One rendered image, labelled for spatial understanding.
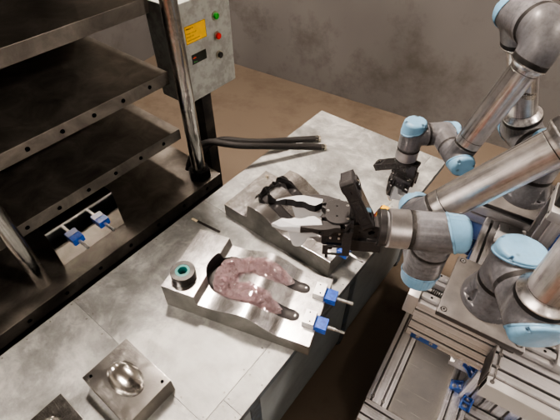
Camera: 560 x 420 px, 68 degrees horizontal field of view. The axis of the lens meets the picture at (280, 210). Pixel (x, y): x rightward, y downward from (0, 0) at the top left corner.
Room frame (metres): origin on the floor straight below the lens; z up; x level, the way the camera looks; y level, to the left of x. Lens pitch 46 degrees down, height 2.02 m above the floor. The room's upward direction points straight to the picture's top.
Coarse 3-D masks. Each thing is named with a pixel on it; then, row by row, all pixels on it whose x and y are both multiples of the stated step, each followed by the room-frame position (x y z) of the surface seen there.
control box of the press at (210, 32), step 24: (192, 0) 1.63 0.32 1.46; (216, 0) 1.72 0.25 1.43; (192, 24) 1.61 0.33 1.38; (216, 24) 1.71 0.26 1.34; (192, 48) 1.60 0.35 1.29; (216, 48) 1.70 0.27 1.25; (168, 72) 1.60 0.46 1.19; (192, 72) 1.59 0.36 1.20; (216, 72) 1.69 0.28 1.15; (216, 168) 1.69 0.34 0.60
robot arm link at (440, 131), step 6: (432, 126) 1.12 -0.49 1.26; (438, 126) 1.12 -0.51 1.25; (444, 126) 1.12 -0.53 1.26; (450, 126) 1.12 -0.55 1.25; (456, 126) 1.12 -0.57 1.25; (432, 132) 1.10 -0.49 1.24; (438, 132) 1.10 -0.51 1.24; (444, 132) 1.09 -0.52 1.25; (450, 132) 1.08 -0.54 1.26; (456, 132) 1.11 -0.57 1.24; (432, 138) 1.09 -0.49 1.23; (438, 138) 1.08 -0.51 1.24; (444, 138) 1.06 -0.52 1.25; (432, 144) 1.10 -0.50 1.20; (438, 144) 1.06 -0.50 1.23
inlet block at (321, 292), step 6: (318, 282) 0.77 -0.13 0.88; (318, 288) 0.75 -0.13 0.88; (324, 288) 0.75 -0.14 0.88; (312, 294) 0.73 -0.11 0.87; (318, 294) 0.73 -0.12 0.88; (324, 294) 0.74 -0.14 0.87; (330, 294) 0.74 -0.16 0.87; (336, 294) 0.74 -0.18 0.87; (324, 300) 0.72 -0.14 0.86; (330, 300) 0.72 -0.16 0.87; (336, 300) 0.72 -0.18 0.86; (342, 300) 0.72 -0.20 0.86
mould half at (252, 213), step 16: (272, 176) 1.33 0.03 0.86; (288, 176) 1.25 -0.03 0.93; (240, 192) 1.23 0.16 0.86; (256, 192) 1.23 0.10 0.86; (272, 192) 1.15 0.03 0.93; (288, 192) 1.16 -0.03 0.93; (304, 192) 1.18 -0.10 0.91; (240, 208) 1.14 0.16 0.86; (256, 208) 1.06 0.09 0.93; (288, 208) 1.09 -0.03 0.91; (256, 224) 1.06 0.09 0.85; (272, 240) 1.01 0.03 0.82; (288, 240) 0.96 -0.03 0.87; (304, 256) 0.92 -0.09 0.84; (320, 256) 0.88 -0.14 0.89; (336, 256) 0.88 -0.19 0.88
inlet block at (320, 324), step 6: (306, 312) 0.66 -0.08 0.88; (312, 312) 0.66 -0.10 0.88; (306, 318) 0.64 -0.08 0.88; (312, 318) 0.64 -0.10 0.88; (318, 318) 0.65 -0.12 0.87; (324, 318) 0.65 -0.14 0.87; (306, 324) 0.63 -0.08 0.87; (312, 324) 0.62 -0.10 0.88; (318, 324) 0.63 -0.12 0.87; (324, 324) 0.63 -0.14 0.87; (318, 330) 0.62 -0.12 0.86; (324, 330) 0.61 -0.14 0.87; (336, 330) 0.62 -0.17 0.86
